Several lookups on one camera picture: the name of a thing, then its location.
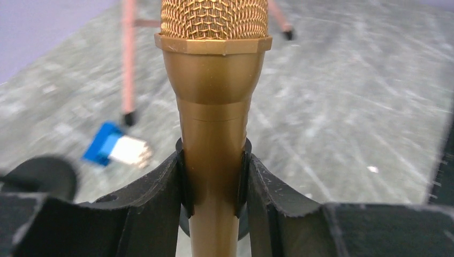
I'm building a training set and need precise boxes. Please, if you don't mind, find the black round-base mic stand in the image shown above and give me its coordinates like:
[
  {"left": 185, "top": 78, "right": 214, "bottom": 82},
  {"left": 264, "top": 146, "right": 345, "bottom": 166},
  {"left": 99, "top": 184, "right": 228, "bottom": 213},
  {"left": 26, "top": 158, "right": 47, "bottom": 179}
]
[{"left": 1, "top": 155, "right": 78, "bottom": 201}]

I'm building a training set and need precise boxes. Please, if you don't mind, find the blue white toy block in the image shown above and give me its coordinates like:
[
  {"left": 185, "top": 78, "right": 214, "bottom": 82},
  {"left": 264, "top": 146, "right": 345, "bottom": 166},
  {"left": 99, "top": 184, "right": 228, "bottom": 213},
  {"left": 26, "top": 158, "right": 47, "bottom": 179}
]
[{"left": 82, "top": 122, "right": 152, "bottom": 168}]

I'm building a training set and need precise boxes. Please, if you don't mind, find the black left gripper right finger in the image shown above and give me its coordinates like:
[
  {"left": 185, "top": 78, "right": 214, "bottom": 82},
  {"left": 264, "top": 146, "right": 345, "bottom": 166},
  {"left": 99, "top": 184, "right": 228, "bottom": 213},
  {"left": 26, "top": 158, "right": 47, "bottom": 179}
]
[{"left": 247, "top": 156, "right": 453, "bottom": 257}]

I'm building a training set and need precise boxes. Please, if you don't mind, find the pink music stand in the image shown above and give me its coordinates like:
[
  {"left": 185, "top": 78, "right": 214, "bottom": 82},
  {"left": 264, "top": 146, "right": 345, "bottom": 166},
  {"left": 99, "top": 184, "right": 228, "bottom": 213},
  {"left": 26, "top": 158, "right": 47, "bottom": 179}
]
[{"left": 122, "top": 1, "right": 294, "bottom": 127}]

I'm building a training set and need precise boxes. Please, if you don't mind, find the gold microphone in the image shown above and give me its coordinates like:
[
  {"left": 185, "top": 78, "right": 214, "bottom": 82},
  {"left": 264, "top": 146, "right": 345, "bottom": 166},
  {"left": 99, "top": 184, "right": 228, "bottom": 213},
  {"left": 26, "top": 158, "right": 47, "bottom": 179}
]
[{"left": 154, "top": 0, "right": 273, "bottom": 257}]

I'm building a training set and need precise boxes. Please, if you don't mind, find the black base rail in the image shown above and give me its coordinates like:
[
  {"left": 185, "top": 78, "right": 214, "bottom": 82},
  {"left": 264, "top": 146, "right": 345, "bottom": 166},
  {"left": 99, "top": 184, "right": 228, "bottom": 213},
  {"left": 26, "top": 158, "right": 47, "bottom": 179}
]
[{"left": 428, "top": 118, "right": 453, "bottom": 206}]

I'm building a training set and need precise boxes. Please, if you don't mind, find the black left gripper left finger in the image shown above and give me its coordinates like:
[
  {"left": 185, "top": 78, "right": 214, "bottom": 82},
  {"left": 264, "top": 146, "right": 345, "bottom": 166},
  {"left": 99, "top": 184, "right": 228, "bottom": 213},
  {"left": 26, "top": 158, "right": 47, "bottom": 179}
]
[{"left": 1, "top": 153, "right": 181, "bottom": 256}]

